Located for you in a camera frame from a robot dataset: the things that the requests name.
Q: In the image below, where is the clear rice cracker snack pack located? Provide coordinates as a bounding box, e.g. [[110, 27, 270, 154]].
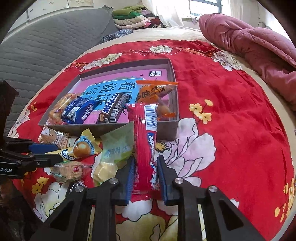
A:
[[48, 93, 77, 125]]

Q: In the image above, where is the blue Oreo snack packet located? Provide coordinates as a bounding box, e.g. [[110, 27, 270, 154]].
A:
[[62, 97, 99, 125]]

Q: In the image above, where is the brown Snickers bar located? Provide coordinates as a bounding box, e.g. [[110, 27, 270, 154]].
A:
[[96, 93, 131, 123]]

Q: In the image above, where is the red Alpenliebe candy stick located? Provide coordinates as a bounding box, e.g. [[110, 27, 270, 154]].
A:
[[126, 103, 159, 199]]

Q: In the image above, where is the orange snack packet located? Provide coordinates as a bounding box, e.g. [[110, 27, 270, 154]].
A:
[[135, 80, 179, 121]]

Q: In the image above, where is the brown cartoon snack packet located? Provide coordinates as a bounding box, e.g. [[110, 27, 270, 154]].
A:
[[38, 125, 69, 149]]

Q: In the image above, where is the small clear biscuit packet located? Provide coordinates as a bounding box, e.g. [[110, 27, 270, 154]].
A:
[[50, 161, 83, 183]]

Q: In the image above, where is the yellow Alpenliebe candy bag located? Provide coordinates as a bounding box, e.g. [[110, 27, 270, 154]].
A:
[[47, 128, 102, 161]]

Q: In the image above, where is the red floral blanket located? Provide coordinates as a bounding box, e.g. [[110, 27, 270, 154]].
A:
[[7, 39, 296, 241]]

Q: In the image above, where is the pale green snack bag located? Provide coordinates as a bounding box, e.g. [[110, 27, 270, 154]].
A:
[[92, 121, 134, 186]]

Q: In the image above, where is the grey quilted headboard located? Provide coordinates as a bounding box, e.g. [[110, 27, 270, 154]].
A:
[[1, 6, 117, 135]]

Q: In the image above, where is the pink and blue book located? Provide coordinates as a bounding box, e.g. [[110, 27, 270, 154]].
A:
[[69, 68, 168, 125]]

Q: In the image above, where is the pink quilted duvet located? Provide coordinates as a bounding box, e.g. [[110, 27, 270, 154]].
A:
[[199, 13, 295, 110]]

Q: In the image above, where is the stack of folded clothes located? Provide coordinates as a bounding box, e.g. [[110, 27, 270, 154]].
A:
[[112, 5, 165, 30]]

